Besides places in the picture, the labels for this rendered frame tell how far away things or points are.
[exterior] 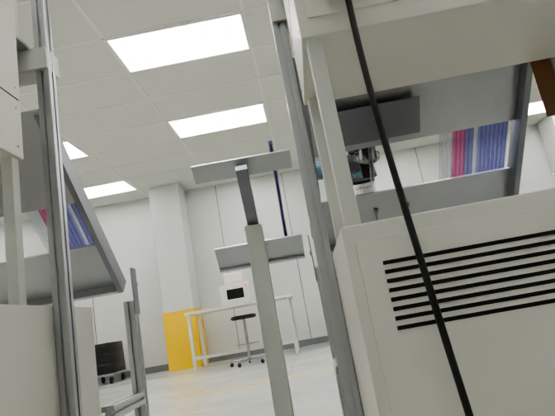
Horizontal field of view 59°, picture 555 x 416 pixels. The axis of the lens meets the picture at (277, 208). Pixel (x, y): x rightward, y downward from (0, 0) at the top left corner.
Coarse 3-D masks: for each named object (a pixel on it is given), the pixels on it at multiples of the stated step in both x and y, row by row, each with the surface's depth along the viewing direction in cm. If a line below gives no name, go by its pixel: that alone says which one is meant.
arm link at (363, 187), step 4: (376, 172) 232; (352, 176) 232; (376, 176) 234; (352, 180) 234; (356, 180) 232; (360, 180) 231; (364, 180) 231; (368, 180) 231; (356, 184) 232; (360, 184) 231; (364, 184) 231; (368, 184) 232; (356, 188) 235; (360, 188) 233; (364, 188) 232; (368, 188) 233; (356, 192) 236; (360, 192) 234; (364, 192) 233; (368, 192) 233
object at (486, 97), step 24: (480, 72) 150; (504, 72) 150; (360, 96) 151; (384, 96) 152; (408, 96) 152; (432, 96) 153; (456, 96) 154; (480, 96) 154; (504, 96) 155; (360, 120) 151; (384, 120) 152; (408, 120) 153; (432, 120) 157; (456, 120) 158; (480, 120) 159; (504, 120) 159; (360, 144) 160
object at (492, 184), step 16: (464, 176) 170; (480, 176) 170; (496, 176) 171; (384, 192) 171; (416, 192) 172; (432, 192) 172; (448, 192) 173; (464, 192) 173; (480, 192) 174; (496, 192) 174; (368, 208) 174; (384, 208) 175; (400, 208) 175; (416, 208) 176; (432, 208) 176
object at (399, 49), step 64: (320, 0) 97; (384, 0) 96; (448, 0) 96; (512, 0) 96; (320, 64) 96; (384, 64) 113; (448, 64) 119; (512, 64) 125; (320, 128) 122; (384, 128) 86; (384, 256) 86; (448, 256) 85; (512, 256) 84; (384, 320) 84; (448, 320) 83; (512, 320) 82; (448, 384) 81; (512, 384) 80
